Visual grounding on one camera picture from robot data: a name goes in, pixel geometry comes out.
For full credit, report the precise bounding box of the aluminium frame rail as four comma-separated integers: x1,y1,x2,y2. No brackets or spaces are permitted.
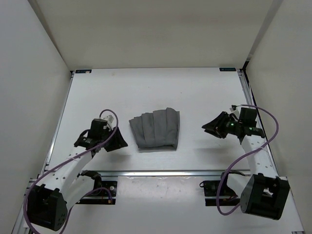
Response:
238,70,278,178

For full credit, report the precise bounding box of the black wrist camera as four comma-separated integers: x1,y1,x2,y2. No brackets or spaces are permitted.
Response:
88,118,108,139
238,107,257,127

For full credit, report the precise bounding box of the blue left corner label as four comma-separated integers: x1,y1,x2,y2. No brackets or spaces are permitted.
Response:
75,69,92,74

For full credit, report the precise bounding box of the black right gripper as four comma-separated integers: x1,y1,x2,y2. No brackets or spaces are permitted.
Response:
201,111,241,138

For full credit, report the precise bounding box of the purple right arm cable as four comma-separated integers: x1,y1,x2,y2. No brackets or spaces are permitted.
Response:
215,104,280,216

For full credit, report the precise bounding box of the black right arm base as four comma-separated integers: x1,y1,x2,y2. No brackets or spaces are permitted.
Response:
199,170,253,212

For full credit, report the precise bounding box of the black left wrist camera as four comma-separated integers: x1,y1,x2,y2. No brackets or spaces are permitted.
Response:
88,118,108,139

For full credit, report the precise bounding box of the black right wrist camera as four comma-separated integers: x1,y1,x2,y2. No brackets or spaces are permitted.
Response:
238,107,257,127

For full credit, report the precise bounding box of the grey pleated skirt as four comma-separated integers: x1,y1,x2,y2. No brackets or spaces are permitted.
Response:
129,107,180,151

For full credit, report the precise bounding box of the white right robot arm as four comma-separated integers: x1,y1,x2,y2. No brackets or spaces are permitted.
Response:
200,107,290,220

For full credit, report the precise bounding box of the blue corner label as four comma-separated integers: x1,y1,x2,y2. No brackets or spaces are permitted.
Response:
219,67,236,72
75,69,92,74

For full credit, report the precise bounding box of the blue right corner label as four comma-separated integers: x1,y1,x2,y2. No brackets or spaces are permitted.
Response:
219,67,236,72

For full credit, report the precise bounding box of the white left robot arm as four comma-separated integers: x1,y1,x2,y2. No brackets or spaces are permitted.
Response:
23,126,128,234

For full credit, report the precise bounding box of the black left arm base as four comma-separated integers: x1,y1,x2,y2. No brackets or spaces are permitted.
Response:
78,170,117,205

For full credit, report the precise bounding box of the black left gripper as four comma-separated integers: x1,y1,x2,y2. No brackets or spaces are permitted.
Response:
99,126,128,152

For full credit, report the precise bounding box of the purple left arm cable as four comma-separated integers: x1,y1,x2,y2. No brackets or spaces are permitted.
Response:
23,109,119,234

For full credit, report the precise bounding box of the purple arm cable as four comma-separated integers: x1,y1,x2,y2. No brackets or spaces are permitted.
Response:
215,104,280,216
23,109,119,234

